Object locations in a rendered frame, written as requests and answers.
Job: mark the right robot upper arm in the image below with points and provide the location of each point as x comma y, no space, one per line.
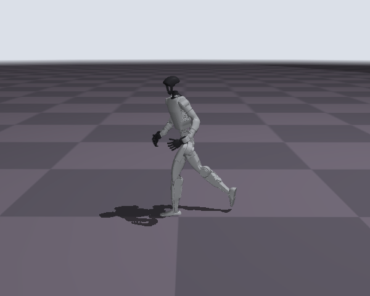
170,120

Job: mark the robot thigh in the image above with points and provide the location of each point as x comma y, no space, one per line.
195,163
180,159

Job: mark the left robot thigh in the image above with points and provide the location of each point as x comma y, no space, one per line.
180,159

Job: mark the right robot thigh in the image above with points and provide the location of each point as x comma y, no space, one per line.
195,163

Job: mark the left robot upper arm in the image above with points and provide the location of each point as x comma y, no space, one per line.
185,105

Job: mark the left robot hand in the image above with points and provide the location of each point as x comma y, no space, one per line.
176,143

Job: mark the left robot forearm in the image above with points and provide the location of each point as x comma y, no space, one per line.
192,131

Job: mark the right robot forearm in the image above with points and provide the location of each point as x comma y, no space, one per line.
166,129

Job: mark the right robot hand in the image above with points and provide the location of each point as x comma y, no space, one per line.
155,138

